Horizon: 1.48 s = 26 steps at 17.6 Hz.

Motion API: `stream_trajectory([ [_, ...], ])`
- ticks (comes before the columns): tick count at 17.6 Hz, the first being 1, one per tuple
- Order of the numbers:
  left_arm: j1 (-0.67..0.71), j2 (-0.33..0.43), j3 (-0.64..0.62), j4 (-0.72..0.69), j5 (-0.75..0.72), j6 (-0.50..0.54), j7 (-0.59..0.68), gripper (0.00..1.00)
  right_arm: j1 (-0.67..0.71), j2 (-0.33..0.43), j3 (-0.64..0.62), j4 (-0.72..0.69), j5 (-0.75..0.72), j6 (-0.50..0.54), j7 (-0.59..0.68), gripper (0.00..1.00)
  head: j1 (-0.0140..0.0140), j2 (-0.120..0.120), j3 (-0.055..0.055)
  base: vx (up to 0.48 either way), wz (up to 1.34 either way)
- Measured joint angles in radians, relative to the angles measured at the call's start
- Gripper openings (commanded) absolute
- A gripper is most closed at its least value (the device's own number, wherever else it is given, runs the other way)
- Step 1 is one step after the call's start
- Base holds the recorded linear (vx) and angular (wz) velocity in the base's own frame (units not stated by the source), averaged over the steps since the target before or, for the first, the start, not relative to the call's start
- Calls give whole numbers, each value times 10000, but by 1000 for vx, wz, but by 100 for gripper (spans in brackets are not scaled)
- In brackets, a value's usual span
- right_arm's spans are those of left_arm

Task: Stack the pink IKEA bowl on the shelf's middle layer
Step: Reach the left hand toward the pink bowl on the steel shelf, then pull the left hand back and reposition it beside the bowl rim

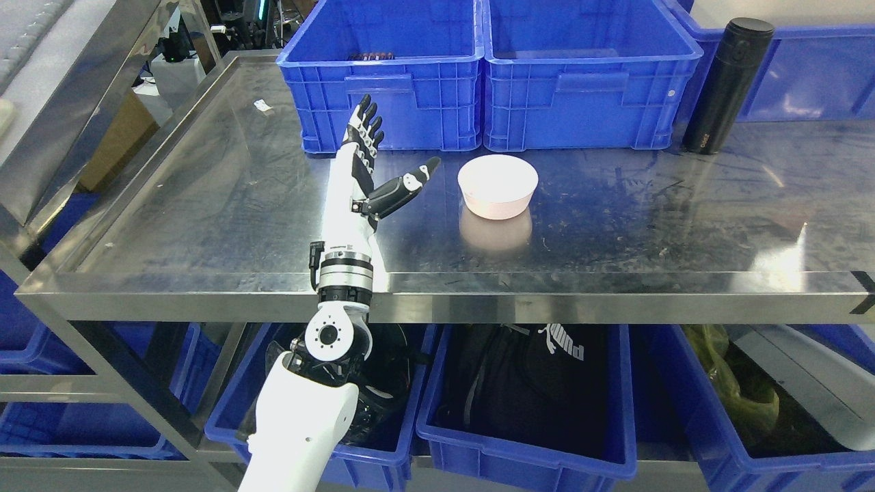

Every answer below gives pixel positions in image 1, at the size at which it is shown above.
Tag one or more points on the blue bin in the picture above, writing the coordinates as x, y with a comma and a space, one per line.
383, 462
533, 467
105, 431
715, 444

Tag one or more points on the blue crate back left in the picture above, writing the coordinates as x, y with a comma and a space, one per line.
420, 61

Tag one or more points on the pink ikea bowl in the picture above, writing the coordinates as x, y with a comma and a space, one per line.
497, 186

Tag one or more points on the white paper scrap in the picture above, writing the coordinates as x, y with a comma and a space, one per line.
261, 105

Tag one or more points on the black thermos bottle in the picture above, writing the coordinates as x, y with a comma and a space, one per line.
740, 52

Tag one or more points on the blue crate back right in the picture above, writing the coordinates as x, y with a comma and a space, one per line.
820, 65

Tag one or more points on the blue crate back middle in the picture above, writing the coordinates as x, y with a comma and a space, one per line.
582, 74

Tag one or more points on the blue crate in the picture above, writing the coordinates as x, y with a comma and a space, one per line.
582, 74
820, 65
420, 61

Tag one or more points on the blue bin far left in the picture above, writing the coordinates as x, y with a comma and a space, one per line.
105, 431

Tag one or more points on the steel shelf cart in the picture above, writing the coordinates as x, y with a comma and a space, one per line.
211, 224

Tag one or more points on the blue bin lower right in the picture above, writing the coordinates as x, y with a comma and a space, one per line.
715, 444

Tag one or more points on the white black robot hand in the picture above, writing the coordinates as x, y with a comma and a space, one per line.
354, 205

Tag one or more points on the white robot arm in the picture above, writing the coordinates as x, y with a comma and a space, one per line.
307, 403

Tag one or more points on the black puma bag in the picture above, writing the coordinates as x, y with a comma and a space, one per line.
541, 385

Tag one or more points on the yellow green plastic bag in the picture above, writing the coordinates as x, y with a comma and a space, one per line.
748, 395

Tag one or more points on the blue bin lower middle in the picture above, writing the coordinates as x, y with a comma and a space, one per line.
533, 467

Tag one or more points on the blue bin lower left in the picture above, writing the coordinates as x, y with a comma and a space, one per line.
383, 462

